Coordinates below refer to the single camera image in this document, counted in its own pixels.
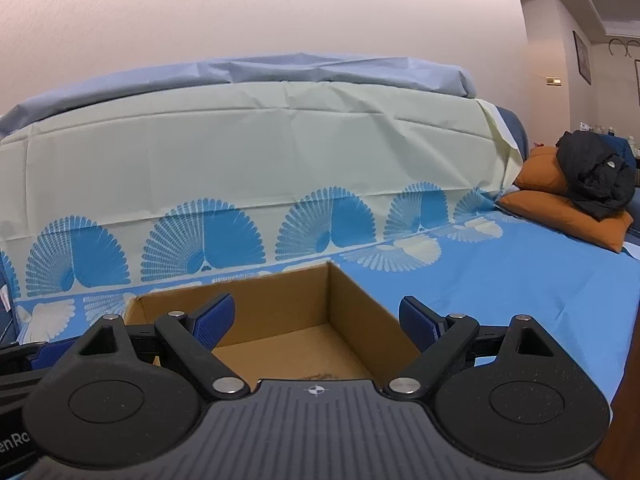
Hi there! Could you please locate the blue fan-pattern sofa cover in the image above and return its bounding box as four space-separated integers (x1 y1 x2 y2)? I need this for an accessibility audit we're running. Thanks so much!
1 82 639 398

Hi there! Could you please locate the brown cardboard box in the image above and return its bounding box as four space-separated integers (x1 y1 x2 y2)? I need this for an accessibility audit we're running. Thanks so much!
125 263 419 386

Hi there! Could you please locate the orange pillow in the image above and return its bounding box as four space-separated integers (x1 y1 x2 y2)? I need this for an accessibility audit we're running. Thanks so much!
498 146 632 252

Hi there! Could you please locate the black jacket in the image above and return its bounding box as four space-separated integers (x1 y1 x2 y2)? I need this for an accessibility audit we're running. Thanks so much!
555 130 636 221

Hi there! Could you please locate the blue fabric sofa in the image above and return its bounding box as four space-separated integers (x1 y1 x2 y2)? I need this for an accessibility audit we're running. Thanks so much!
497 106 529 160

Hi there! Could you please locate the grey-blue sheet on backrest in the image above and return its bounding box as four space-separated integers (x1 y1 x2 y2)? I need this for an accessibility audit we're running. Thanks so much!
1 52 477 138

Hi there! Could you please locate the framed wall picture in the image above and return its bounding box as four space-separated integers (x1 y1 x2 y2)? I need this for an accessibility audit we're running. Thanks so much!
573 30 592 84

